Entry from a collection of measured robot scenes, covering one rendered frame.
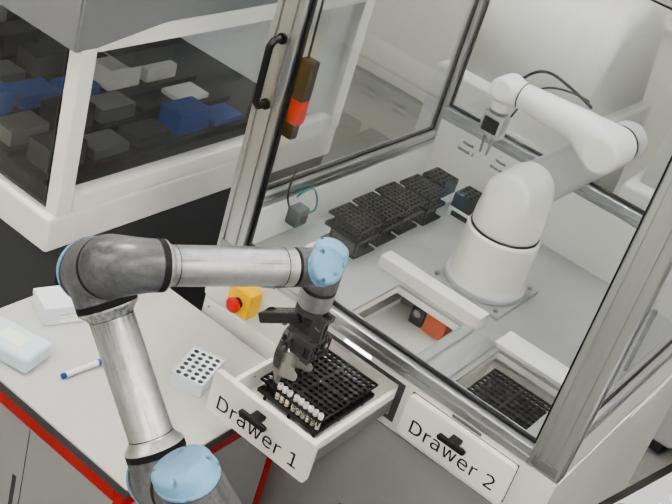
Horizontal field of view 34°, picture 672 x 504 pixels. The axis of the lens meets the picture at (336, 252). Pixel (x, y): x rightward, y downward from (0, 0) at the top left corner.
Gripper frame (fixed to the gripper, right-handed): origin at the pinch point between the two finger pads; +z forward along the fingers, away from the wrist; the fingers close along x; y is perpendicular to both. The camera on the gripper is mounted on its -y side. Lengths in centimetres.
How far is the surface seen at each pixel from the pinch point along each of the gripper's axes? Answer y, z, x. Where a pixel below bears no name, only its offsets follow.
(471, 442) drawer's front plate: 39.1, 1.3, 21.4
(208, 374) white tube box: -19.7, 15.1, 1.9
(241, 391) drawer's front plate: -2.0, 1.8, -10.6
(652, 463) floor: 54, 88, 191
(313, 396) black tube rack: 7.0, 3.7, 4.6
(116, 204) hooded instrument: -76, 5, 21
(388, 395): 16.8, 3.8, 21.0
